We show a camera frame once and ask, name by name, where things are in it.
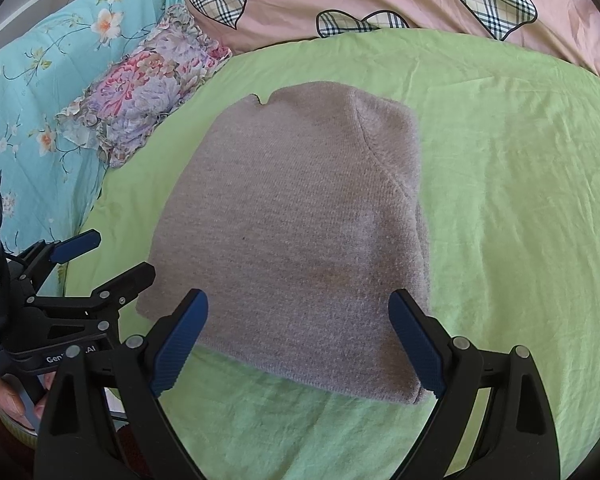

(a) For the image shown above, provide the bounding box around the floral ruffled pillow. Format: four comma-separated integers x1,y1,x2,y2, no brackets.
55,4,233,168

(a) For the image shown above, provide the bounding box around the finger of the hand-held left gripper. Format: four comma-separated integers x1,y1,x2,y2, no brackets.
27,261,157,333
10,228,102,292

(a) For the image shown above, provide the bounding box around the person's left hand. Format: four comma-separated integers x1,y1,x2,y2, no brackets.
0,370,56,431

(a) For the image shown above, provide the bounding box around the teal floral blanket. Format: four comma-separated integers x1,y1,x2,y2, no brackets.
0,0,195,306

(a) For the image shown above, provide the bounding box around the green bed sheet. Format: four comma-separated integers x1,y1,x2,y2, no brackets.
62,27,600,480

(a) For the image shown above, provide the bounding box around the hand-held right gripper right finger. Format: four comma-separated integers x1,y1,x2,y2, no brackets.
388,288,568,480

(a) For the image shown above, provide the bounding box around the grey knit sweater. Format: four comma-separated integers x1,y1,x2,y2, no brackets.
136,81,433,406

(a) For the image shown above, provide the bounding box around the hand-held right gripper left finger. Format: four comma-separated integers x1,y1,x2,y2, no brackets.
32,288,209,480

